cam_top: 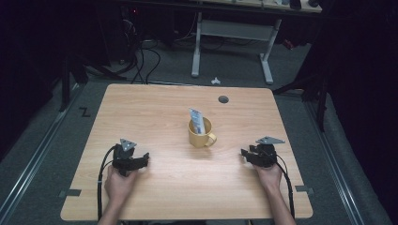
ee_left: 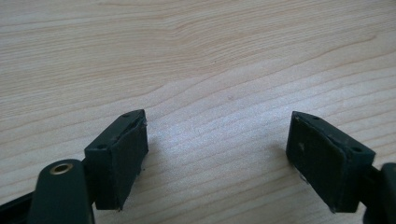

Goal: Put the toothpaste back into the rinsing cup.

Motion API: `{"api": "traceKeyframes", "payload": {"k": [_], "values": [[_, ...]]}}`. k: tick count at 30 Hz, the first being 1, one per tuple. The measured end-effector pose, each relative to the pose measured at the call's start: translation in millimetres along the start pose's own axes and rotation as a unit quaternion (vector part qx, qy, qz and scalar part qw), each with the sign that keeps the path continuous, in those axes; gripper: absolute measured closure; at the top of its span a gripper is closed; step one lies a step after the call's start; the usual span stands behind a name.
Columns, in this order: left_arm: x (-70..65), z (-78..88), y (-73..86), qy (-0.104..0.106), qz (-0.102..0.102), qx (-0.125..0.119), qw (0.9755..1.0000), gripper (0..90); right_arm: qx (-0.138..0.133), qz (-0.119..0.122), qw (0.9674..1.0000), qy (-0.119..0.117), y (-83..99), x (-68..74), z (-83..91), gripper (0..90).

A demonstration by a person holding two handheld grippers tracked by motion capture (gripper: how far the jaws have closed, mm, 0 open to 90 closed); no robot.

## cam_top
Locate white-framed desk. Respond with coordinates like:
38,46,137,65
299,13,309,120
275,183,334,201
190,0,324,85

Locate grey tape strip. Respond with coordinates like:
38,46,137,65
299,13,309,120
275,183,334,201
295,185,315,197
57,188,83,199

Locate white and blue tube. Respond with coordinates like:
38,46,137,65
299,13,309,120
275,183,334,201
188,107,207,136

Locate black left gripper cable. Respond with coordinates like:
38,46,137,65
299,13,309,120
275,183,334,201
96,144,116,224

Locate black floor cables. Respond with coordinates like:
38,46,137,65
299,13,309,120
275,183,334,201
116,18,162,85

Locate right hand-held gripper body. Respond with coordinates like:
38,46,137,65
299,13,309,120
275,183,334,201
249,135,286,170

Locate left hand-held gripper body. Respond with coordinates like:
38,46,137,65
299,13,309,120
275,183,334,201
111,138,140,177

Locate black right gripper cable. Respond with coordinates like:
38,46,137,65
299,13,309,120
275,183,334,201
275,153,297,220

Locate yellow mug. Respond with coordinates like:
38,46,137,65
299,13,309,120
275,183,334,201
187,116,218,149

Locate black metal stand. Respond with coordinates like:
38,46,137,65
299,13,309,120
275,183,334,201
58,53,90,113
271,69,330,133

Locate person's right hand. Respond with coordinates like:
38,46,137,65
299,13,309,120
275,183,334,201
253,162,283,196

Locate person's left hand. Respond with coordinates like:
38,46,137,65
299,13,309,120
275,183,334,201
104,164,140,204

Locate small red object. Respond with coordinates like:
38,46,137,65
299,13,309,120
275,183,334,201
282,38,296,52

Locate metal floor rail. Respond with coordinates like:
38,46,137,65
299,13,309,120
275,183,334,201
303,100,366,225
0,82,83,221

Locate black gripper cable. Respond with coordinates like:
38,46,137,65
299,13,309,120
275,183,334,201
96,144,116,224
275,153,297,220

